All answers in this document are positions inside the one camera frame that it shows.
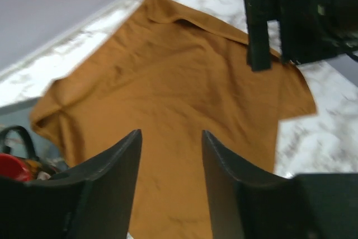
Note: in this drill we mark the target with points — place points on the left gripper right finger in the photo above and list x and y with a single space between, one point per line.
246 201

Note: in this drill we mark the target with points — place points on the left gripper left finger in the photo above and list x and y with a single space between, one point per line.
93 199

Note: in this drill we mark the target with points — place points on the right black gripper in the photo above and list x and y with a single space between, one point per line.
309 30

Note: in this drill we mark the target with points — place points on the brown cloth napkin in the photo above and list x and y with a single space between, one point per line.
172 72

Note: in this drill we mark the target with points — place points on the red black mug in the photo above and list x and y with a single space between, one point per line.
23 169

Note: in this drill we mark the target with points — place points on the green floral tray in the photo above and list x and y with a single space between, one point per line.
19 140

